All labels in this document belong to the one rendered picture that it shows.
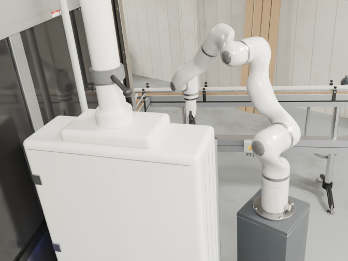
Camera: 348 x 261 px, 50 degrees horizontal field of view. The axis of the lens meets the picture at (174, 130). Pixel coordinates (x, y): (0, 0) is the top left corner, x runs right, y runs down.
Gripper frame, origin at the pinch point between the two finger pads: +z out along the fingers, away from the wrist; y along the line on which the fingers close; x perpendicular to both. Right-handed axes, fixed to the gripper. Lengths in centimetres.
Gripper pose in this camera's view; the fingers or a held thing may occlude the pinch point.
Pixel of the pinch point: (192, 122)
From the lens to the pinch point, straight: 205.8
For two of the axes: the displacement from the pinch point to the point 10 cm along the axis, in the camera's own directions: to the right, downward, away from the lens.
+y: -1.7, 4.5, -8.7
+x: 9.8, 0.1, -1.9
